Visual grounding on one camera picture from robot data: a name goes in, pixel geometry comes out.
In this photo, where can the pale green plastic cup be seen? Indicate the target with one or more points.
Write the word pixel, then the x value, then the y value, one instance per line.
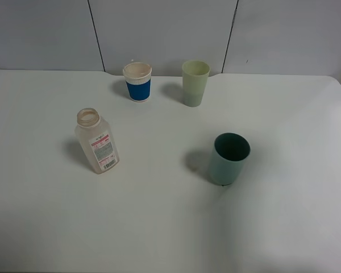
pixel 194 79

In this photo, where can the teal plastic cup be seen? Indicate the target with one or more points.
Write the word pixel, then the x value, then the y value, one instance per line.
pixel 227 159

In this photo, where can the clear plastic drink bottle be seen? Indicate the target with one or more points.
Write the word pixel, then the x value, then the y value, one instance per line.
pixel 96 139

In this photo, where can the blue sleeved paper cup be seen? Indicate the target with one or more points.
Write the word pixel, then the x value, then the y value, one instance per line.
pixel 138 80

